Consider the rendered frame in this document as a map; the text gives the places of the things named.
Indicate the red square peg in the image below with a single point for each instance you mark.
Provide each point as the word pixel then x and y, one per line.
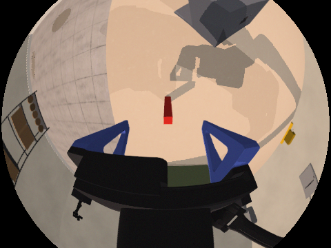
pixel 167 117

